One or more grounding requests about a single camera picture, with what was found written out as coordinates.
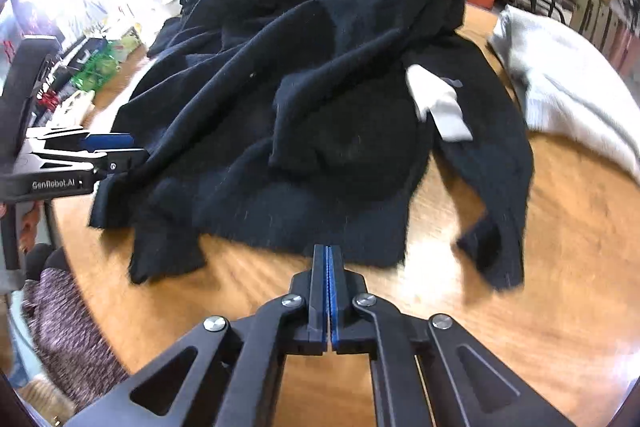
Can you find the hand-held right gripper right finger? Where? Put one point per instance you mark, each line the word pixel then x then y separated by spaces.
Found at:
pixel 336 307

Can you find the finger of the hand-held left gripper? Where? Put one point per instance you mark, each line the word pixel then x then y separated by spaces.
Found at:
pixel 120 161
pixel 110 140

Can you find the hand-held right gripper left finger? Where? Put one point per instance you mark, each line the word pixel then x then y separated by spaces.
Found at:
pixel 320 307

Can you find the black fleece sweater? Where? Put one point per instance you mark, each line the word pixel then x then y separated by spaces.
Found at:
pixel 250 107

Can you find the person's left hand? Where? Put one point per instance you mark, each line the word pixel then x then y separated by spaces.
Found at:
pixel 34 227

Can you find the green plastic basket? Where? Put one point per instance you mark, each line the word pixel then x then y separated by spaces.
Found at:
pixel 97 69

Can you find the open black box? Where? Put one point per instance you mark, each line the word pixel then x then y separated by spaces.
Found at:
pixel 82 52

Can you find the person's patterned purple clothing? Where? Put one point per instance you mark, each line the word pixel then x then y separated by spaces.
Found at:
pixel 65 332

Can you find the light grey folded sweater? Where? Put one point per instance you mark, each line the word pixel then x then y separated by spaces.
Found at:
pixel 565 72

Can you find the olive suitcase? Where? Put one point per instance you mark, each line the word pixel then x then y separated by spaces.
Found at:
pixel 587 14

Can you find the pink ribbed suitcase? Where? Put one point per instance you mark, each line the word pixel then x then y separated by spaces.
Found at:
pixel 625 47

